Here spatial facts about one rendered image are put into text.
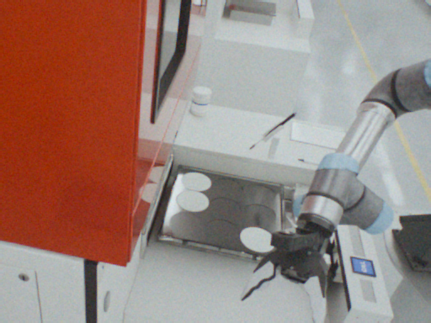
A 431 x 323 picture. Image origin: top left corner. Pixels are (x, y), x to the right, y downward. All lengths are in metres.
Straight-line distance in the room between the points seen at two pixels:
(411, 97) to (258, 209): 0.52
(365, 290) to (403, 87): 0.50
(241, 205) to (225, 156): 0.21
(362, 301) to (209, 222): 0.45
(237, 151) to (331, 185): 0.67
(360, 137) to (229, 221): 0.44
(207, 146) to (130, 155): 0.96
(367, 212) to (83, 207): 0.58
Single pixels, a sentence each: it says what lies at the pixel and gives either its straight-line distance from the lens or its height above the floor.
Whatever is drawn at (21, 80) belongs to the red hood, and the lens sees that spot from 0.58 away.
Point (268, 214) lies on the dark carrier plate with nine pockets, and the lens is 1.39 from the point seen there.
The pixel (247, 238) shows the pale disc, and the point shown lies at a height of 0.90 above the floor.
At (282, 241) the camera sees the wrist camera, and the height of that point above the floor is 1.25.
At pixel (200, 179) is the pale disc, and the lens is 1.47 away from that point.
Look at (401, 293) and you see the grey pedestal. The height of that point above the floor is 0.63.
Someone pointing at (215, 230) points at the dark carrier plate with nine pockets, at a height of 0.90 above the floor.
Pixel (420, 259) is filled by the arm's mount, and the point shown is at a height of 0.86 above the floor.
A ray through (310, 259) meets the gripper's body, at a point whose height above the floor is 1.20.
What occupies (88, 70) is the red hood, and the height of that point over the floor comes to 1.56.
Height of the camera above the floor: 1.77
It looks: 37 degrees down
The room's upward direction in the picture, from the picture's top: 6 degrees clockwise
